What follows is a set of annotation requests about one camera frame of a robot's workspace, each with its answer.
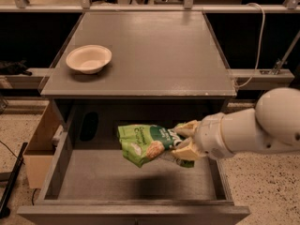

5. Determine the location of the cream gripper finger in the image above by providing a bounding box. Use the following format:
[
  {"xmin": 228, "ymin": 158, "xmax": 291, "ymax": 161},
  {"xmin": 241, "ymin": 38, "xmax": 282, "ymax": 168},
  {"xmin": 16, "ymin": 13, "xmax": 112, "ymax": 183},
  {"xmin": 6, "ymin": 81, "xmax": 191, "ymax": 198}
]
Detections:
[
  {"xmin": 171, "ymin": 139, "xmax": 203, "ymax": 161},
  {"xmin": 173, "ymin": 120, "xmax": 199, "ymax": 138}
]

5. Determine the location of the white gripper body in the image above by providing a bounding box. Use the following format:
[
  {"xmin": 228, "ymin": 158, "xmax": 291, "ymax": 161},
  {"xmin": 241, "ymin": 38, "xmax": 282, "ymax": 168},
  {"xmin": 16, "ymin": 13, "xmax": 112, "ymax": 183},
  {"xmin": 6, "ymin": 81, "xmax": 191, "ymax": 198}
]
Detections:
[{"xmin": 194, "ymin": 112, "xmax": 233, "ymax": 159}]

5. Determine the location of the green rice chip bag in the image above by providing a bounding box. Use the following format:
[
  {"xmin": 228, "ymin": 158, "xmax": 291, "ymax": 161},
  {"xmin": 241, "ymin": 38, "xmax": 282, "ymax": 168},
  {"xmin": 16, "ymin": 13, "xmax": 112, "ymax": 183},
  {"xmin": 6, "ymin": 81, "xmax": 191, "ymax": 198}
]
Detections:
[{"xmin": 117, "ymin": 124, "xmax": 194, "ymax": 168}]

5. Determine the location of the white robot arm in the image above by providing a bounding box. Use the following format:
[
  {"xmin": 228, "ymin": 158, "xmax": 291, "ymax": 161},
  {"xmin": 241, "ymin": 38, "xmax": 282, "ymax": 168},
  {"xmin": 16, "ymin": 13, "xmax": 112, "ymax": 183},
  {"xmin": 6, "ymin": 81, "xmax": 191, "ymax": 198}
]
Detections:
[{"xmin": 172, "ymin": 87, "xmax": 300, "ymax": 160}]

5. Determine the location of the grey cabinet with counter top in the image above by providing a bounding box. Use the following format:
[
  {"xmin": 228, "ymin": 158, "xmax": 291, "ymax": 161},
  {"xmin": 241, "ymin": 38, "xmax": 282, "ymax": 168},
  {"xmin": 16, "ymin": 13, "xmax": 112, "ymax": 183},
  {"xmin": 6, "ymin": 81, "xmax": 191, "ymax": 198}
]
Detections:
[{"xmin": 41, "ymin": 11, "xmax": 236, "ymax": 143}]

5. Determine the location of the open grey top drawer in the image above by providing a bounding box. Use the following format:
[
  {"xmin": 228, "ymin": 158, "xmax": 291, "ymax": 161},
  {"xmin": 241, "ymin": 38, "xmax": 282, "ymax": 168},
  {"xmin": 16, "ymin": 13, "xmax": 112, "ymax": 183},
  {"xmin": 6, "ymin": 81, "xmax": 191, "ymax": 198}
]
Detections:
[{"xmin": 18, "ymin": 133, "xmax": 249, "ymax": 225}]

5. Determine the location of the metal diagonal strut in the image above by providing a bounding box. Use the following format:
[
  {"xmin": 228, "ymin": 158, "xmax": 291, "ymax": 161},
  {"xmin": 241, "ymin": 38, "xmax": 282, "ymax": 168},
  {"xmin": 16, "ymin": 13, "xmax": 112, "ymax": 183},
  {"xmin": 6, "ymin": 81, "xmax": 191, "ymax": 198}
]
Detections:
[{"xmin": 270, "ymin": 30, "xmax": 300, "ymax": 75}]

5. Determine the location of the white paper bowl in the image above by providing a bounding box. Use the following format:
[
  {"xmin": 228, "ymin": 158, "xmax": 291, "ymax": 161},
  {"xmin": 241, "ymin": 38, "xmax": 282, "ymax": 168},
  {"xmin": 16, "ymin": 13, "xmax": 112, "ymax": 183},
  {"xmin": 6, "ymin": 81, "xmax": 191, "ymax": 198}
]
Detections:
[{"xmin": 66, "ymin": 45, "xmax": 113, "ymax": 74}]

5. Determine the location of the cardboard box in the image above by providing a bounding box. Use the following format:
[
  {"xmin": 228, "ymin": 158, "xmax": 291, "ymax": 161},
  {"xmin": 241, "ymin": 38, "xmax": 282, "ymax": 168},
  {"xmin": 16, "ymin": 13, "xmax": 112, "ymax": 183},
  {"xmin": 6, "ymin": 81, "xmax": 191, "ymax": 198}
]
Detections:
[{"xmin": 22, "ymin": 102, "xmax": 60, "ymax": 188}]

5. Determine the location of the black object on ledge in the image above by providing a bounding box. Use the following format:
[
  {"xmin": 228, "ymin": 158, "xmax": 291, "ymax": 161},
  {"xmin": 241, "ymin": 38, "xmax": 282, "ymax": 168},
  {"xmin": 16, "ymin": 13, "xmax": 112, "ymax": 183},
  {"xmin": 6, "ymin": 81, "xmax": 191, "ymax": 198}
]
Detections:
[{"xmin": 0, "ymin": 60, "xmax": 32, "ymax": 76}]

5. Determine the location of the black pole on floor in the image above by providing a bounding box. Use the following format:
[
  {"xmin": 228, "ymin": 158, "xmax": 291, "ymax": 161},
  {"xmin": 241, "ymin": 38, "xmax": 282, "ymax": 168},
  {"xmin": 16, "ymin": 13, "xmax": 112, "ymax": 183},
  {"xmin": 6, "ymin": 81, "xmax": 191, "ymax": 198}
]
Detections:
[{"xmin": 0, "ymin": 142, "xmax": 27, "ymax": 219}]

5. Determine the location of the white cable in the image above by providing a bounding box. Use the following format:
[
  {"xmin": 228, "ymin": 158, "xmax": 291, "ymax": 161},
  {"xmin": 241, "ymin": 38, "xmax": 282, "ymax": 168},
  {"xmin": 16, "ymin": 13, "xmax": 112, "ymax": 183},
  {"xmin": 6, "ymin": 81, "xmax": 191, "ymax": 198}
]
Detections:
[{"xmin": 232, "ymin": 2, "xmax": 266, "ymax": 90}]

